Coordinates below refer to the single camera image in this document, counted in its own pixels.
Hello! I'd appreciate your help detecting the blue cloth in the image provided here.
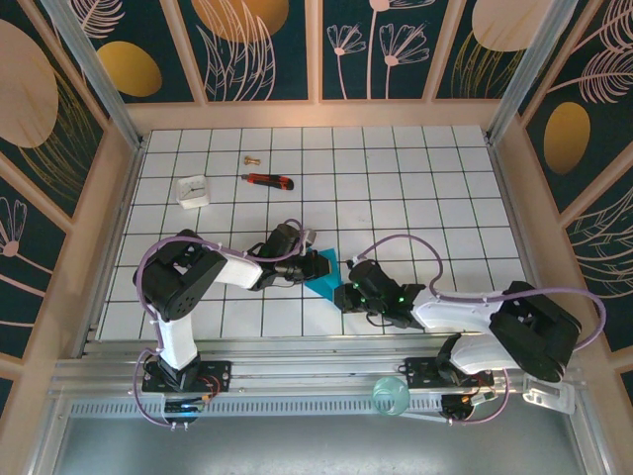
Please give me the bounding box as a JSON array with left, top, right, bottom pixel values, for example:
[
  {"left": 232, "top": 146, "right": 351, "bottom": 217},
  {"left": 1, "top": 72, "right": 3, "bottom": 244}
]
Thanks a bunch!
[{"left": 302, "top": 245, "right": 345, "bottom": 302}]

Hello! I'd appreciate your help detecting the white square clock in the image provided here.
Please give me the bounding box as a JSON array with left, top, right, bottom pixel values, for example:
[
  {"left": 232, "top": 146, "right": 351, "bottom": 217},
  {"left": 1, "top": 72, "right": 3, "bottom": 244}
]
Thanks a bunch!
[{"left": 176, "top": 175, "right": 212, "bottom": 212}]

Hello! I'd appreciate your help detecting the red black utility knife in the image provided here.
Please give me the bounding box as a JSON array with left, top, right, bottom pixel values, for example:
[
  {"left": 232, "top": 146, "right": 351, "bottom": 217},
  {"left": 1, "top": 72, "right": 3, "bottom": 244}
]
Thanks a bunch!
[{"left": 240, "top": 172, "right": 296, "bottom": 192}]

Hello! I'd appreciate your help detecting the clear green plastic cup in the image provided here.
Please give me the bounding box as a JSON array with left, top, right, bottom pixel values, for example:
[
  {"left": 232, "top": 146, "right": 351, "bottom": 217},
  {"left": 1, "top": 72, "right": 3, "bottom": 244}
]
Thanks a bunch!
[{"left": 371, "top": 375, "right": 411, "bottom": 418}]

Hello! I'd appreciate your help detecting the black electronics module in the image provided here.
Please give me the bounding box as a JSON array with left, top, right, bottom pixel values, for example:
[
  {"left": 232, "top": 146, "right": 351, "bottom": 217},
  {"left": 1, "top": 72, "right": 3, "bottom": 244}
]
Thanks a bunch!
[
  {"left": 162, "top": 395, "right": 209, "bottom": 429},
  {"left": 441, "top": 393, "right": 498, "bottom": 427}
]

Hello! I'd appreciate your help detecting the aluminium frame beam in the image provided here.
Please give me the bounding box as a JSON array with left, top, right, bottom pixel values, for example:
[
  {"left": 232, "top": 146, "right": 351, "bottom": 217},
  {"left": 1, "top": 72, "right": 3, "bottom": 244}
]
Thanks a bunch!
[{"left": 48, "top": 335, "right": 588, "bottom": 400}]

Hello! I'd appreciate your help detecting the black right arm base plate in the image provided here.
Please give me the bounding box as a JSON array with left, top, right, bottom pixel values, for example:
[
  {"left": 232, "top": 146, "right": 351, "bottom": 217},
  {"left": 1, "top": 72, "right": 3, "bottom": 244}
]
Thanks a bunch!
[{"left": 404, "top": 355, "right": 496, "bottom": 392}]

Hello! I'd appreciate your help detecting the slotted metal cable tray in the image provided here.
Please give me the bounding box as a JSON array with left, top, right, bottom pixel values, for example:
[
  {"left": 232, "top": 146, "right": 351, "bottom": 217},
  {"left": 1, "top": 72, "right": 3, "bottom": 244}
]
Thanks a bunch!
[{"left": 66, "top": 395, "right": 446, "bottom": 420}]

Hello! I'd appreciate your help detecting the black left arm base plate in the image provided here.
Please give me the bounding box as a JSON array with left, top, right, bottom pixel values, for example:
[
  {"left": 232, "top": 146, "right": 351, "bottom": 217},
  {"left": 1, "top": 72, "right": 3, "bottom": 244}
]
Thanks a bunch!
[{"left": 141, "top": 359, "right": 233, "bottom": 395}]

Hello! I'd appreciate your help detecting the aluminium side rail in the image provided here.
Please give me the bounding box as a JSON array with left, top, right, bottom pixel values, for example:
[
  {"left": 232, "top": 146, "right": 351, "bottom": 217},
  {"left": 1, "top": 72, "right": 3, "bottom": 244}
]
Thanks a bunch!
[
  {"left": 487, "top": 138, "right": 563, "bottom": 347},
  {"left": 73, "top": 136, "right": 149, "bottom": 357}
]

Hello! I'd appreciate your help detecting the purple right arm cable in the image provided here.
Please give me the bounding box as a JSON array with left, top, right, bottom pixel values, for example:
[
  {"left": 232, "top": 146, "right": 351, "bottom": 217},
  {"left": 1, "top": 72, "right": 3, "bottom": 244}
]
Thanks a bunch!
[{"left": 353, "top": 233, "right": 608, "bottom": 427}]

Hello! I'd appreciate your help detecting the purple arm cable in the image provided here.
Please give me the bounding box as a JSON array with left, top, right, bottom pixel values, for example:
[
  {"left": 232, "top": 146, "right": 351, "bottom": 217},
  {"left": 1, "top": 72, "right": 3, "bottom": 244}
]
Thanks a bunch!
[
  {"left": 131, "top": 219, "right": 317, "bottom": 430},
  {"left": 353, "top": 233, "right": 608, "bottom": 427}
]

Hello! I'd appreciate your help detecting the white flower teal wall panel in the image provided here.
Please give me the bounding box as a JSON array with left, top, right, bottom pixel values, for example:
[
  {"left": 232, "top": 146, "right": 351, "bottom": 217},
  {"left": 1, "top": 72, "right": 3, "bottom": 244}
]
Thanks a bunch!
[{"left": 318, "top": 0, "right": 449, "bottom": 103}]

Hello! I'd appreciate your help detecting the orange circle leaf wall panel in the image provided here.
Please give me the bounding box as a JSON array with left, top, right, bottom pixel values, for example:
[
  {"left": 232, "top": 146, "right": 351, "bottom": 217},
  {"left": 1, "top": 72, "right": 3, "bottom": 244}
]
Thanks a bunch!
[{"left": 177, "top": 0, "right": 316, "bottom": 104}]

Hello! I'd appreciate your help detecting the white plastic bracket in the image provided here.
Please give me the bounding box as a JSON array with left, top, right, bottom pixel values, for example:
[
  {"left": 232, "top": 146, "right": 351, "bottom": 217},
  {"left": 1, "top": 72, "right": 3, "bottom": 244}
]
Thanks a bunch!
[{"left": 522, "top": 374, "right": 578, "bottom": 415}]

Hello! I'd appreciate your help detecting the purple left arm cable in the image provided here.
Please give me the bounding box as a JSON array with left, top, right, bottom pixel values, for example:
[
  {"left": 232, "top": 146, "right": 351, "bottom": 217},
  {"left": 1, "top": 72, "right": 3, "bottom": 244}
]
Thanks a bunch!
[{"left": 131, "top": 219, "right": 317, "bottom": 430}]

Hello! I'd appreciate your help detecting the yellow oval leaf wall panel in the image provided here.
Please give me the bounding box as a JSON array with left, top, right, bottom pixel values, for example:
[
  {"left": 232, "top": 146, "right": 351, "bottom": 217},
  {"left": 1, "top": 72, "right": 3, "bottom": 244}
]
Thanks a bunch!
[{"left": 81, "top": 0, "right": 207, "bottom": 105}]

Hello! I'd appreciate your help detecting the white fern teal wall panel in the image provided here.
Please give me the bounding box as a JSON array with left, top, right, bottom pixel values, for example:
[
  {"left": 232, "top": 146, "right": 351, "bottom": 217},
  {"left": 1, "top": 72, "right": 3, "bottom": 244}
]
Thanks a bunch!
[{"left": 563, "top": 182, "right": 633, "bottom": 355}]

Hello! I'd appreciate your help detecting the yellow oval fern wall panel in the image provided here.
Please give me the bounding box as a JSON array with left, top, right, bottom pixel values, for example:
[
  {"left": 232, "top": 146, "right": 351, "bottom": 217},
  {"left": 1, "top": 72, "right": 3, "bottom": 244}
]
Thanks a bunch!
[{"left": 518, "top": 0, "right": 633, "bottom": 214}]

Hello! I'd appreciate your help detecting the aluminium corner post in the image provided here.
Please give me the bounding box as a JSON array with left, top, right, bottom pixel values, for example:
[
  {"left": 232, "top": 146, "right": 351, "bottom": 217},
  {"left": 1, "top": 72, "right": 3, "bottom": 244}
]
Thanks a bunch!
[
  {"left": 487, "top": 0, "right": 580, "bottom": 144},
  {"left": 39, "top": 0, "right": 147, "bottom": 149}
]

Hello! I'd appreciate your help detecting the white tulip teal wall panel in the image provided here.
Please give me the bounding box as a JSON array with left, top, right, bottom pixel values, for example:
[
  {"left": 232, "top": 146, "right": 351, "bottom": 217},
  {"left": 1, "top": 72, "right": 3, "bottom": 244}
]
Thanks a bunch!
[{"left": 0, "top": 172, "right": 70, "bottom": 365}]

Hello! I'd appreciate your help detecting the beige circle teal wall panel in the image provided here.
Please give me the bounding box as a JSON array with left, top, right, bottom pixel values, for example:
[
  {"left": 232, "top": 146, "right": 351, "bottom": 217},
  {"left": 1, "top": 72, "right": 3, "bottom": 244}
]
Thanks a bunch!
[{"left": 434, "top": 0, "right": 540, "bottom": 100}]

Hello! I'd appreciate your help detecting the large beige circle wall panel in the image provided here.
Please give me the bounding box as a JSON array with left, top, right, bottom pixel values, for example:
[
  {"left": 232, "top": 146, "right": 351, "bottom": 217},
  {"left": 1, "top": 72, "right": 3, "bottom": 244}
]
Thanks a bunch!
[{"left": 0, "top": 0, "right": 110, "bottom": 222}]

